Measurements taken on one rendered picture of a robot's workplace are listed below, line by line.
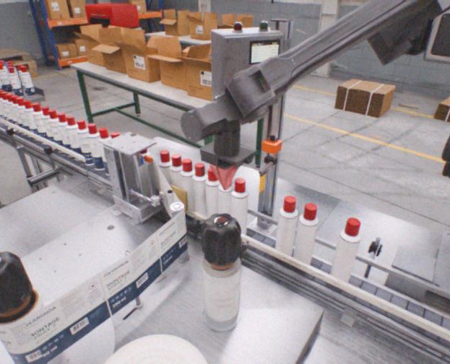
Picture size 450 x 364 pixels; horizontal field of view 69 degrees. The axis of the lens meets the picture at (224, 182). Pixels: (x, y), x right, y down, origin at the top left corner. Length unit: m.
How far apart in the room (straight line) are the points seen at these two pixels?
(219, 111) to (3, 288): 0.47
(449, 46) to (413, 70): 5.14
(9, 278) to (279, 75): 0.57
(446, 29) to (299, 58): 0.66
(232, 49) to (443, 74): 5.53
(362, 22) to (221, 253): 0.48
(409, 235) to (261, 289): 0.61
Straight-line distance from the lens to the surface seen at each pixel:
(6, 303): 0.71
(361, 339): 0.96
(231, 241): 0.65
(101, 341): 0.86
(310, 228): 0.89
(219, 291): 0.73
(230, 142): 0.66
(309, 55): 0.61
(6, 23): 8.31
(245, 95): 0.59
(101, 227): 1.18
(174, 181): 1.13
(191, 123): 0.60
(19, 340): 0.77
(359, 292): 0.94
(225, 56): 0.86
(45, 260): 1.12
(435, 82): 6.29
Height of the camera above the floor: 1.59
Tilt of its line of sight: 32 degrees down
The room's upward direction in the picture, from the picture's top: straight up
